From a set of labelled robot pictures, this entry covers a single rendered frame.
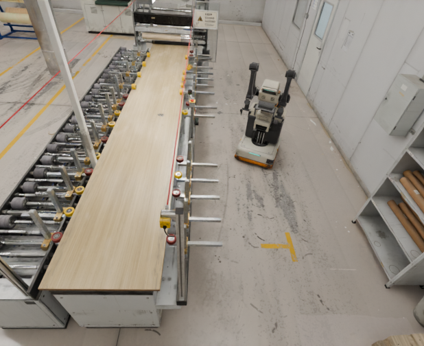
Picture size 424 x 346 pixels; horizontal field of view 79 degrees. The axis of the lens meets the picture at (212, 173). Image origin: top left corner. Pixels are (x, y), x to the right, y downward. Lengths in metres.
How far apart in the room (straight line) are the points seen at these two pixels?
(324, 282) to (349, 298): 0.27
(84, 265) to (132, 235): 0.38
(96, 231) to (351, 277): 2.70
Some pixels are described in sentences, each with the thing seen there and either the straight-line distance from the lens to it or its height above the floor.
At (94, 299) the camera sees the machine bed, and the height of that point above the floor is 0.71.
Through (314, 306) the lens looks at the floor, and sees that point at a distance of 3.12.
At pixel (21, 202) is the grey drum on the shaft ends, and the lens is 2.84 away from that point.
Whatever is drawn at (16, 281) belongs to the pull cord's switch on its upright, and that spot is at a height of 0.96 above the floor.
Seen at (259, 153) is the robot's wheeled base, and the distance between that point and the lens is 4.04.
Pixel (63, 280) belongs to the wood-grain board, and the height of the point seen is 0.90.
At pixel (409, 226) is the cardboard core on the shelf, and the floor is 0.58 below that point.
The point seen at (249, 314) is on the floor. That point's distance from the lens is 2.89.
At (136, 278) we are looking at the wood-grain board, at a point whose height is 0.90.
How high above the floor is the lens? 2.69
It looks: 43 degrees down
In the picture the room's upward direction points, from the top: 5 degrees clockwise
